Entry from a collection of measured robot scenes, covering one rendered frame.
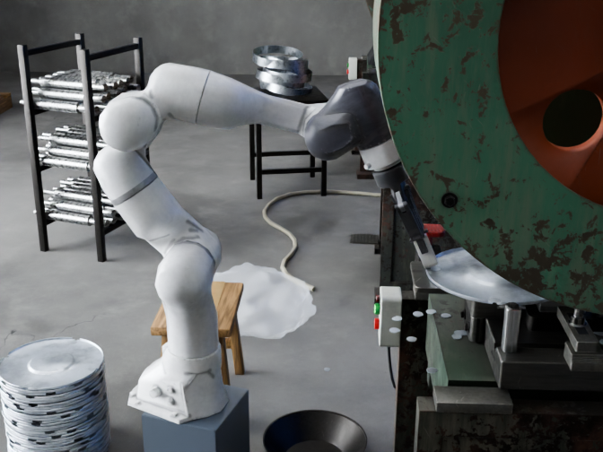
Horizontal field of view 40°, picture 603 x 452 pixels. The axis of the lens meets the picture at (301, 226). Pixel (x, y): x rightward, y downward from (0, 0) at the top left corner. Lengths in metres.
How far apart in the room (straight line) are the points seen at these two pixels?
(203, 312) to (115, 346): 1.42
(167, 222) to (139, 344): 1.47
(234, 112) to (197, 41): 6.75
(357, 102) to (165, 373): 0.72
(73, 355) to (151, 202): 0.93
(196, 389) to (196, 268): 0.30
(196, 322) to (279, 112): 0.47
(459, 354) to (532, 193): 0.60
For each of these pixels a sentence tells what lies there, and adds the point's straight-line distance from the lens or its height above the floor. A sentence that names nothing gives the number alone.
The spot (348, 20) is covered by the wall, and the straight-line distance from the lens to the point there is 8.26.
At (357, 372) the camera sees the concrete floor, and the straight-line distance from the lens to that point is 2.94.
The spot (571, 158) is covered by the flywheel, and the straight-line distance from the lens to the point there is 1.30.
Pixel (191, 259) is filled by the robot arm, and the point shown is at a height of 0.83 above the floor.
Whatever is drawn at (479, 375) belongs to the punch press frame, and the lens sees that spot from 1.68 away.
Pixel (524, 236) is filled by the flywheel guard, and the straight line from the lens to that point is 1.25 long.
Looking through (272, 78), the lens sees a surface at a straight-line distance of 4.57.
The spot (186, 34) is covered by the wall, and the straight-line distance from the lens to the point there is 8.41.
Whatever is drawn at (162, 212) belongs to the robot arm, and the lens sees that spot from 1.72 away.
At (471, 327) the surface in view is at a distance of 1.78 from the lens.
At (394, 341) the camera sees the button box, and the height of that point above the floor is 0.51.
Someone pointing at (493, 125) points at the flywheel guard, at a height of 1.21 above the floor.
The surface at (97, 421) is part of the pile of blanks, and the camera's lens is 2.51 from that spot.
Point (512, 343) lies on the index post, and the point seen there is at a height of 0.72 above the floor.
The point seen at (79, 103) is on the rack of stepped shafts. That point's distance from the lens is 3.78.
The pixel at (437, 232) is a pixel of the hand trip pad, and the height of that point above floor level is 0.76.
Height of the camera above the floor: 1.48
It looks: 20 degrees down
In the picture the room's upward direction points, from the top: straight up
